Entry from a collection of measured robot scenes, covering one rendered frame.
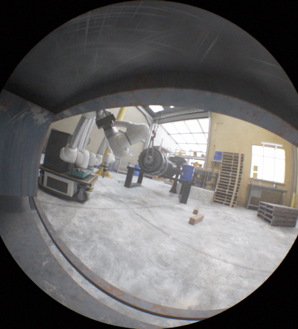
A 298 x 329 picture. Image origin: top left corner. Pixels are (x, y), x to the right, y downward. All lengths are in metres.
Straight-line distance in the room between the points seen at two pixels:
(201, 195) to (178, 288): 3.69
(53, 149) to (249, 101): 1.66
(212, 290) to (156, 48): 1.06
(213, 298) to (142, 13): 1.06
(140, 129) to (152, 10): 0.63
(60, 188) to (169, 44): 1.50
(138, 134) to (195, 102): 0.51
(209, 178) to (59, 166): 4.67
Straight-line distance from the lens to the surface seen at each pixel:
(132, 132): 0.68
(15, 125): 0.58
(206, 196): 4.11
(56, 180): 1.49
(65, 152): 1.29
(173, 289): 0.79
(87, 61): 0.31
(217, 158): 5.99
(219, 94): 0.20
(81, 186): 1.42
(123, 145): 0.67
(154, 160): 2.02
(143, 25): 0.22
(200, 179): 4.85
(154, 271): 0.83
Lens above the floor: 0.64
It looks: 3 degrees up
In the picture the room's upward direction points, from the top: 14 degrees clockwise
